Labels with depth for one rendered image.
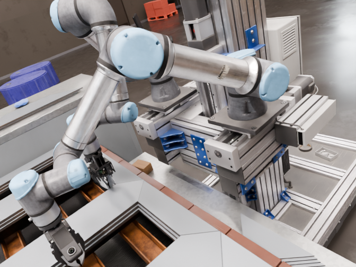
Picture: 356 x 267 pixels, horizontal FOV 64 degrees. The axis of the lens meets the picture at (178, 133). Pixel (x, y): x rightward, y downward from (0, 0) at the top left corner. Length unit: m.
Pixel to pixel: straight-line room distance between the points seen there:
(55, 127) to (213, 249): 1.29
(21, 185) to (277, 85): 0.75
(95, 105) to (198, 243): 0.52
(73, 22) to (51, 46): 10.53
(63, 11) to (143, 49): 0.52
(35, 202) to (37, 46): 10.80
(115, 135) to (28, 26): 9.69
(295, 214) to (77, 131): 1.34
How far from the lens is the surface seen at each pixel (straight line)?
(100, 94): 0.87
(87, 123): 0.89
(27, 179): 0.84
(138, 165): 1.57
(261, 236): 1.08
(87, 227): 1.16
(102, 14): 1.09
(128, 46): 0.70
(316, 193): 1.95
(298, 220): 1.80
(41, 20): 11.66
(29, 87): 3.89
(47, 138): 1.89
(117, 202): 1.19
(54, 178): 0.84
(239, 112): 1.06
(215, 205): 1.26
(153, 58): 0.71
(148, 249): 1.21
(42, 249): 1.20
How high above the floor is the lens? 1.56
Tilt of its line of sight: 29 degrees down
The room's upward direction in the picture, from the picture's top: 17 degrees counter-clockwise
